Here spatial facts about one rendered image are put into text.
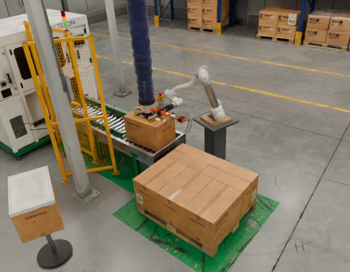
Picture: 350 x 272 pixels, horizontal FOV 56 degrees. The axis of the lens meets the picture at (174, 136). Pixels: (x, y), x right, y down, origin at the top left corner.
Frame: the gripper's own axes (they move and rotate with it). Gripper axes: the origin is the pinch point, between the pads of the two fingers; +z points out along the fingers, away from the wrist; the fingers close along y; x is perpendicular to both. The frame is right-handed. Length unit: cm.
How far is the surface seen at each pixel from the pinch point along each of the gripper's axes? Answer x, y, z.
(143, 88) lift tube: 20.6, -33.1, 8.1
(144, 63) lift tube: 16, -66, 6
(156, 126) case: -3.3, 12.5, 16.7
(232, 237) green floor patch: -138, 107, 42
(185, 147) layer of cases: -27, 54, -13
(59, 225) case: -23, 36, 185
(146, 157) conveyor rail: 2, 54, 35
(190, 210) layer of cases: -106, 52, 79
